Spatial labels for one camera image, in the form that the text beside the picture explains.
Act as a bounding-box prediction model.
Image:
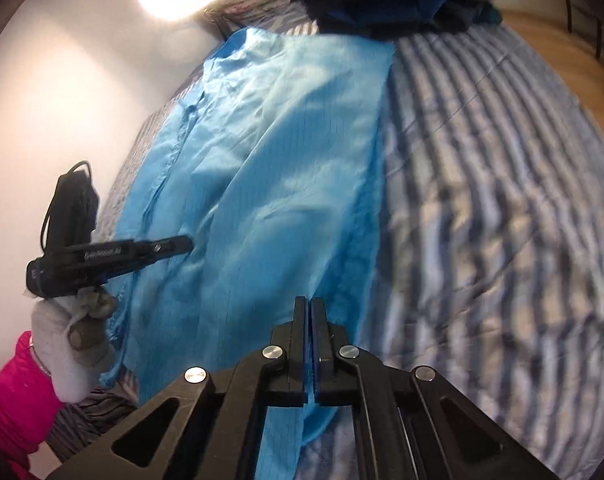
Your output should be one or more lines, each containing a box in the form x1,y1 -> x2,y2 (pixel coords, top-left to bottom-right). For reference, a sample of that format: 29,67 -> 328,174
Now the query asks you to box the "person's grey striped clothing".
44,384 -> 139,462

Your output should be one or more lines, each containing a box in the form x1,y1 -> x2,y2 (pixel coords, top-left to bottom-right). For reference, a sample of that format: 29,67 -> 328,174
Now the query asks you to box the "person's left hand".
29,289 -> 119,404

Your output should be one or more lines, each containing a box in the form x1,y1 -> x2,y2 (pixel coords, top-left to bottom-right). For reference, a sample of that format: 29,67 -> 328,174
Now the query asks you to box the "blue plaid bed sheet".
202,0 -> 323,43

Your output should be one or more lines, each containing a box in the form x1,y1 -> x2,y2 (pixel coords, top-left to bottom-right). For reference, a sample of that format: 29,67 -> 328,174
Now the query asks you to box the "person's left forearm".
0,331 -> 64,467

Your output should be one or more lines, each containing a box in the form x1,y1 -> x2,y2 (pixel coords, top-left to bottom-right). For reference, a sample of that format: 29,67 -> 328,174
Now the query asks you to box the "blue coat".
102,27 -> 397,480

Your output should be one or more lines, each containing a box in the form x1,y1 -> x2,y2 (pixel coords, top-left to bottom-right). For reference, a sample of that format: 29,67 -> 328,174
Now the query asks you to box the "black clothes rack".
564,0 -> 604,61

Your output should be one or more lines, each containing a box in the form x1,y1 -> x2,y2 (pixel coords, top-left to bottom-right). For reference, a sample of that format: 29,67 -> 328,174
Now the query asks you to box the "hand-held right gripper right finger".
311,297 -> 557,480

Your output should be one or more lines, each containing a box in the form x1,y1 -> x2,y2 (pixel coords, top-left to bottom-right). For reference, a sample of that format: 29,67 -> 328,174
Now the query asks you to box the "blue folded garment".
329,2 -> 503,41

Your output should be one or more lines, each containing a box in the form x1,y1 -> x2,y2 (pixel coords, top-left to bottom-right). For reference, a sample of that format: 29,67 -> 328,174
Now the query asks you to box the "striped bed blanket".
102,10 -> 604,480

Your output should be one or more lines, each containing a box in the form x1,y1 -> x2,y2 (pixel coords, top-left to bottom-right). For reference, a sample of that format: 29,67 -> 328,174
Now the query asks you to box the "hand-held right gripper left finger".
47,296 -> 311,480

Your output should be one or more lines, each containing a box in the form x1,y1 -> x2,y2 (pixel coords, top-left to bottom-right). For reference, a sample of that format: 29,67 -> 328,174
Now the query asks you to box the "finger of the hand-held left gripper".
133,234 -> 195,271

